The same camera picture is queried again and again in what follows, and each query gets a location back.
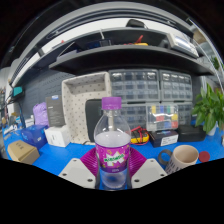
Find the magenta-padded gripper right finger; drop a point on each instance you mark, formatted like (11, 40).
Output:
(148, 171)

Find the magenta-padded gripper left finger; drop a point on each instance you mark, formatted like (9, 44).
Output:
(75, 171)

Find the clear bottle with purple cap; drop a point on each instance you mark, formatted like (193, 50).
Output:
(112, 156)

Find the yellow multimeter with red leads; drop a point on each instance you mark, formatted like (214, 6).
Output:
(140, 137)

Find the black box with white label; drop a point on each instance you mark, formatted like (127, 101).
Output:
(163, 138)

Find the beige ceramic mug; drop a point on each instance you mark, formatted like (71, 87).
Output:
(183, 156)

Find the black flat device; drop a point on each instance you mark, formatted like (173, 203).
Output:
(90, 120)

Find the blue box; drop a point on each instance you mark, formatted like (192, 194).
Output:
(33, 136)

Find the clear box with coloured parts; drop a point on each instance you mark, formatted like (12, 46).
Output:
(162, 117)

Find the brown cardboard box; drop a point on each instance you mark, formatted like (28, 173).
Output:
(21, 152)

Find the black flat case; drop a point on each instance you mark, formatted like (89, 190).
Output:
(191, 133)

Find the flat round red coaster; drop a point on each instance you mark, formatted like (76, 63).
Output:
(204, 156)

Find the beige perforated tray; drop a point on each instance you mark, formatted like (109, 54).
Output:
(75, 110)

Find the dark grey upright box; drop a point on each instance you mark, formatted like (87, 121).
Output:
(55, 111)

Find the purple plastic bag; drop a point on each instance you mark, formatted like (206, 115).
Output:
(40, 115)

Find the green potted plant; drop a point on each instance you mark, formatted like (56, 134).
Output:
(208, 111)

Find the teal device on wall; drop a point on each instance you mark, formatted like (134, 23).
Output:
(17, 91)

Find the dark grey wall shelf unit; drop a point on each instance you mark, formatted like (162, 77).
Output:
(126, 56)

